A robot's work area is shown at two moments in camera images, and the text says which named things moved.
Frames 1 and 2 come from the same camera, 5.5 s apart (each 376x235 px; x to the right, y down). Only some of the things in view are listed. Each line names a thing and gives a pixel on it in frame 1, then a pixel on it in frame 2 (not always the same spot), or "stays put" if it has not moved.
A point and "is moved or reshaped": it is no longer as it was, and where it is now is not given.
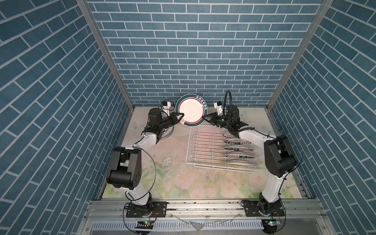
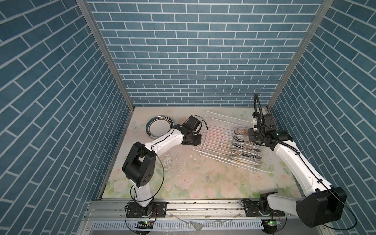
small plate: x=239 y=156 to x=246 y=154
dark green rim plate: x=194 y=107 is moved or reshaped
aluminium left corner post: x=107 y=49 stays put
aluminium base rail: x=116 y=208 stays put
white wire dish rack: x=211 y=146 is moved or reshaped
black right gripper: x=214 y=116 to x=250 y=134
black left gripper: x=173 y=119 to x=198 y=140
